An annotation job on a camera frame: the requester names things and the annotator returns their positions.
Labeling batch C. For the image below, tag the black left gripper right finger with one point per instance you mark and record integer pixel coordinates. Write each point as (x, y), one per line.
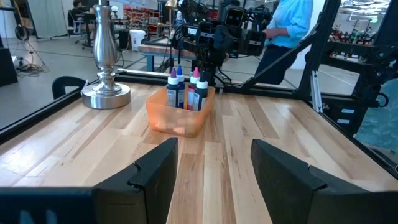
(295, 199)

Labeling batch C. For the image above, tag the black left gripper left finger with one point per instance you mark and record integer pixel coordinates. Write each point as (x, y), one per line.
(140, 199)

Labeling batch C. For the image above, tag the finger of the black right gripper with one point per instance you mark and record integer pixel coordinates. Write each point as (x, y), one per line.
(223, 39)
(239, 40)

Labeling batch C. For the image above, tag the large black food coloring bottle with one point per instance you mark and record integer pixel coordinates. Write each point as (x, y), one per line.
(201, 93)

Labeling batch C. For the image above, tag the large blue food coloring bottle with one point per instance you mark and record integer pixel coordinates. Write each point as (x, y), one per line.
(182, 93)

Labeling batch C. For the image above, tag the large pink food coloring bottle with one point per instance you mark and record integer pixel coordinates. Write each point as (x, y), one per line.
(190, 96)

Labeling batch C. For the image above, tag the large purple food coloring bottle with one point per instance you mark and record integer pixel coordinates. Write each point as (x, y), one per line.
(172, 93)

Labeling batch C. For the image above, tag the orange translucent plastic bin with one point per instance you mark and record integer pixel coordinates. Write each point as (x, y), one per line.
(174, 119)

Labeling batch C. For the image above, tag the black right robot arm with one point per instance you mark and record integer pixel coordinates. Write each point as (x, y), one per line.
(208, 71)

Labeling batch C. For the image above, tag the person's hand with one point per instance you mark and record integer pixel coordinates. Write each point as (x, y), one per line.
(270, 33)

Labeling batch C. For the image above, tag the wooden workbench blue legs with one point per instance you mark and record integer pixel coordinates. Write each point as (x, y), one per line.
(161, 49)

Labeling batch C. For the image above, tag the person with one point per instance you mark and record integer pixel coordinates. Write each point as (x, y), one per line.
(76, 12)
(292, 21)

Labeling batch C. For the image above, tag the white bucket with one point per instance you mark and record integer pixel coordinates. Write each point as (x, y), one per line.
(137, 40)

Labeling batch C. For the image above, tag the red storage shelf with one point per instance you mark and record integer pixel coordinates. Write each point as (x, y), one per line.
(136, 17)

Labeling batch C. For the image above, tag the black labelled control box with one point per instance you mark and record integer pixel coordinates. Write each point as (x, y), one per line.
(332, 109)

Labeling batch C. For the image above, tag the silver lamp white shade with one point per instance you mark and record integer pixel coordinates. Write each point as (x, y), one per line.
(105, 46)

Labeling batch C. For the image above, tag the teal patterned cloth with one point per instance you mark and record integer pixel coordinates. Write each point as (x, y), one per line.
(382, 124)

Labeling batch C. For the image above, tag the black cabinet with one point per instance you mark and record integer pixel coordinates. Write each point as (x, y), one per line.
(7, 68)

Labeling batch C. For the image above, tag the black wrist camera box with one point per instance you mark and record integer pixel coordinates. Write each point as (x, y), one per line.
(234, 17)

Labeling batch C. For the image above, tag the black aluminium rig frame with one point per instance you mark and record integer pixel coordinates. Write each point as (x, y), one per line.
(320, 46)

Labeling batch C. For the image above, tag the white bracket strip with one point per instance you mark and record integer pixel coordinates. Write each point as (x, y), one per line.
(316, 93)

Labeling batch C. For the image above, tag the black arched bracket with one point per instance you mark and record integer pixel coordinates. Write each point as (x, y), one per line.
(68, 79)

